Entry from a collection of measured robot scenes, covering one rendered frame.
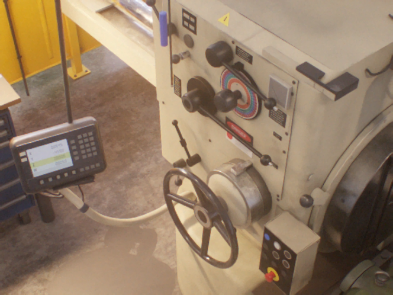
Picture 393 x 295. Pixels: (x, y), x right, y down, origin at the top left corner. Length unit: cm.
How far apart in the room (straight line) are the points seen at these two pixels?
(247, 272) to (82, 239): 126
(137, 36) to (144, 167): 125
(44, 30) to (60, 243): 162
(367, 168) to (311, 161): 22
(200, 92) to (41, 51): 269
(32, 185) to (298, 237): 105
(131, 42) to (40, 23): 161
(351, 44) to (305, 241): 62
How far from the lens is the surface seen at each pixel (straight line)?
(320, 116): 171
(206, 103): 205
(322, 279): 275
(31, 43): 453
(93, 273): 351
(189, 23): 198
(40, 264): 361
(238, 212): 202
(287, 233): 195
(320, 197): 191
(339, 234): 206
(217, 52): 182
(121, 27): 307
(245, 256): 280
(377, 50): 176
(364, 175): 196
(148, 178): 394
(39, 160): 239
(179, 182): 248
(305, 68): 166
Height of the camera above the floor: 286
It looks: 44 degrees down
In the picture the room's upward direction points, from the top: straight up
